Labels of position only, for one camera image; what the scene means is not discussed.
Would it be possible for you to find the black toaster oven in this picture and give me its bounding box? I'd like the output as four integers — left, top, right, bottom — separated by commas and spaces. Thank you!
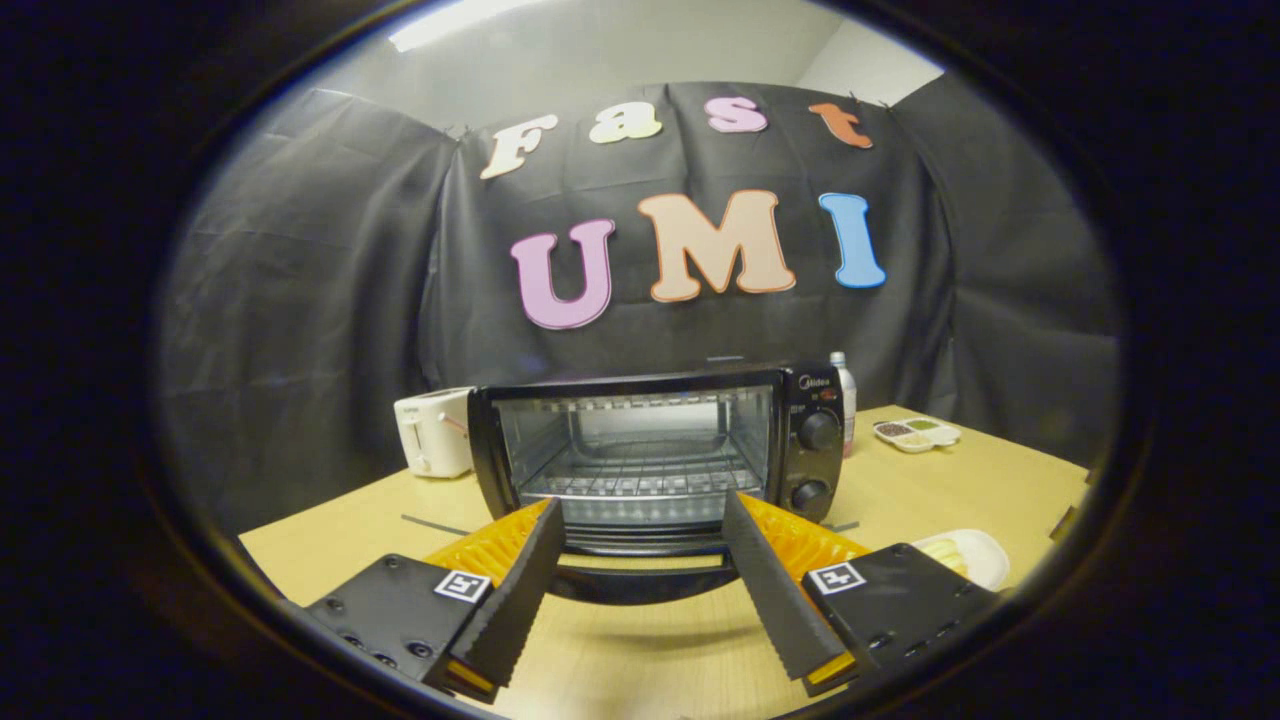
467, 362, 859, 606

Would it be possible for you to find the spiral bread roll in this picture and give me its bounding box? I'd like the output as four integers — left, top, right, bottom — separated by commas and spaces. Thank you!
915, 540, 967, 577

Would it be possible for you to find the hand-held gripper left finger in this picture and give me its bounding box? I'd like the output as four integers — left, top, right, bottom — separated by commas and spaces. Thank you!
300, 497, 567, 703

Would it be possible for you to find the silver pink drink bottle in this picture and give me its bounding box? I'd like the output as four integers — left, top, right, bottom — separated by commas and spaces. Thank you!
830, 351, 859, 459

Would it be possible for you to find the white divided condiment dish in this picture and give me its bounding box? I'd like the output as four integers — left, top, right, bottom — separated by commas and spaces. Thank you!
873, 416, 962, 454

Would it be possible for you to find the white square plate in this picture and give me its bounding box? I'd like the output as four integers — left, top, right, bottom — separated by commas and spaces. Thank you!
910, 529, 1011, 593

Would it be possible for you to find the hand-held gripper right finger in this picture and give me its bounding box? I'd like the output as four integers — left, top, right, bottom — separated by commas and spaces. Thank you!
720, 490, 1001, 698

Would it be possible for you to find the black backdrop cloth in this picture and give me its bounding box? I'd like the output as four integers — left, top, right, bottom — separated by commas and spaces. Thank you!
160, 75, 1121, 536

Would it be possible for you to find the white pop-up toaster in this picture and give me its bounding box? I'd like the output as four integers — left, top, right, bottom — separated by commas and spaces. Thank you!
394, 387, 476, 479

